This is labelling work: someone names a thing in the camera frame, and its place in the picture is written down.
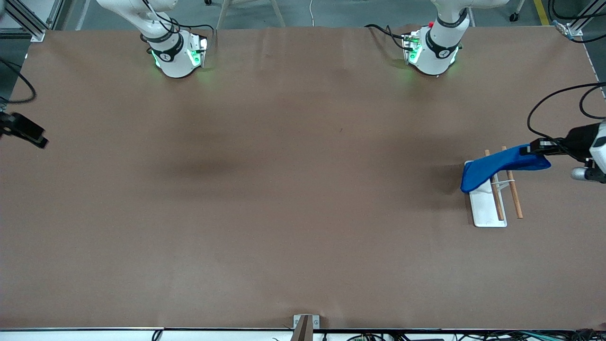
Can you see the brown table cover sheet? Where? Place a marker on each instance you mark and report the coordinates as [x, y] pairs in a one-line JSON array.
[[303, 237]]

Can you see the black caster wheel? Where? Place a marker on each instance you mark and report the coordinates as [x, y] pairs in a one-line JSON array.
[[513, 17]]

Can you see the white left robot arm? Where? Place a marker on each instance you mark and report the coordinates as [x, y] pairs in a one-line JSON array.
[[433, 52]]

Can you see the metal bracket with brown post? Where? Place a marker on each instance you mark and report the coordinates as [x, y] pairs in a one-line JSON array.
[[305, 327]]

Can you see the beige wooden stand legs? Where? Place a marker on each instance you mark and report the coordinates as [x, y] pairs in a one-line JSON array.
[[277, 12]]

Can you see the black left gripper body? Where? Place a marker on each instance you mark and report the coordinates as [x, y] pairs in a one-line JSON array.
[[578, 140]]

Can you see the blue microfibre towel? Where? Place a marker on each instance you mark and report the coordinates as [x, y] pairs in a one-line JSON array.
[[497, 163]]

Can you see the white towel rack wooden bars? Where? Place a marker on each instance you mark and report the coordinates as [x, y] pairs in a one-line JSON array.
[[484, 210]]

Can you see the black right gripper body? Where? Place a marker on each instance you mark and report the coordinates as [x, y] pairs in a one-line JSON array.
[[18, 126]]

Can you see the aluminium frame post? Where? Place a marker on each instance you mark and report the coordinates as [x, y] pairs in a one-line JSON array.
[[32, 28], [573, 31]]

